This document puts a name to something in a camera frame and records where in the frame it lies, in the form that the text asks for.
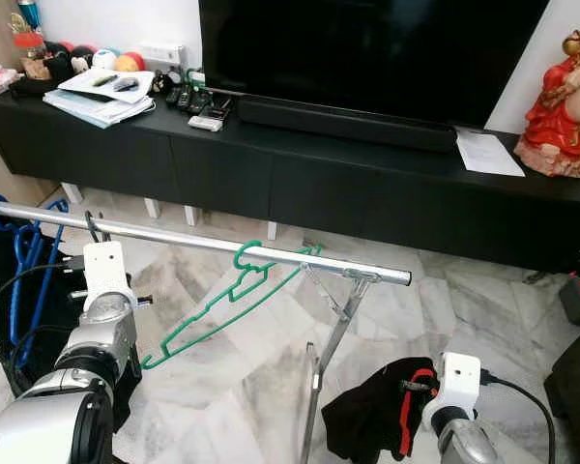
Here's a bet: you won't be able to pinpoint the black TV console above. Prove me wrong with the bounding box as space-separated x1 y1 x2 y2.
0 85 580 274

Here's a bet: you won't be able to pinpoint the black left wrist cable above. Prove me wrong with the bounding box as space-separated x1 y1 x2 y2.
0 261 88 368

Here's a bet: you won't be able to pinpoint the silver metal clothes rack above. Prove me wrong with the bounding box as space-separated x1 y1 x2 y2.
0 200 414 464

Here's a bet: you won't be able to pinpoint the blue plastic hanger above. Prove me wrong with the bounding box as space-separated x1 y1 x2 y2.
0 193 71 349

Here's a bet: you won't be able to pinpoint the small white device box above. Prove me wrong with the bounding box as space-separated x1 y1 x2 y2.
188 114 224 131

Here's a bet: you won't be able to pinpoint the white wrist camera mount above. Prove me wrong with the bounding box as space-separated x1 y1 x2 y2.
423 353 484 431
82 242 129 303

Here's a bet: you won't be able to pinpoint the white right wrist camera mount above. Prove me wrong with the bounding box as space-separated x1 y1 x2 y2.
423 353 484 431

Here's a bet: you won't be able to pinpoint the green plastic hanger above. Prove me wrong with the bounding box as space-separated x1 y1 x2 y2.
140 240 322 371

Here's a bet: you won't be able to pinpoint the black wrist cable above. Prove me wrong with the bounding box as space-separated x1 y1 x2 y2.
478 372 557 464
0 261 88 368

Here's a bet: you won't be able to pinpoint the black flat television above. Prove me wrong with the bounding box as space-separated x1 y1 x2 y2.
198 0 552 130

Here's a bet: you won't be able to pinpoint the black garment red stripes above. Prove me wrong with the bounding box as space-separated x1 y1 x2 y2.
321 357 441 462

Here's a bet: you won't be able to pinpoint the red lid snack jar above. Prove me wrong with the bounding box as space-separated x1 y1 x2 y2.
13 29 54 81

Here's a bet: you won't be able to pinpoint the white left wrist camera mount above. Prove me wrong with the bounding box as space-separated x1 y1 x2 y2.
82 242 129 303

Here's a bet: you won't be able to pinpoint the black remote control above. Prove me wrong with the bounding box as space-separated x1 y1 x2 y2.
182 89 206 115
164 85 187 109

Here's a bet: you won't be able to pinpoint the orange ball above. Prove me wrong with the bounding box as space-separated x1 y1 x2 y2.
114 50 146 73

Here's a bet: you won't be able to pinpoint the stack of white papers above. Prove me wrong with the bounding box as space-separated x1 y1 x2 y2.
43 68 158 130

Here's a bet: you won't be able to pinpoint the black mouse plush toy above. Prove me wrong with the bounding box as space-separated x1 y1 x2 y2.
43 41 96 83

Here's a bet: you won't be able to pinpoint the white paper sheet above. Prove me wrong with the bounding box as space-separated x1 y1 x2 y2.
454 126 527 179

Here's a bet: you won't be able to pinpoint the red laughing Buddha statue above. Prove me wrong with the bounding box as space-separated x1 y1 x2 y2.
514 27 580 179

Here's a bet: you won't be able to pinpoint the blue gold trophy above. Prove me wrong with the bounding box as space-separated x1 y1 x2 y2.
8 0 42 35

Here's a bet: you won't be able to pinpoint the green white mug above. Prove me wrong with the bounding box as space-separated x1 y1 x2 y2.
184 68 206 93

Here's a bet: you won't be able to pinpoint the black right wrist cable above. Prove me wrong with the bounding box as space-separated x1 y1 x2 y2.
478 372 557 464

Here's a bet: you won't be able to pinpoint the black soundbar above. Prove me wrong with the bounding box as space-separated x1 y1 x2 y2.
237 95 458 154

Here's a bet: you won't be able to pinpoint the small black device box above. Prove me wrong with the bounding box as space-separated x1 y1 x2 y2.
201 95 235 119

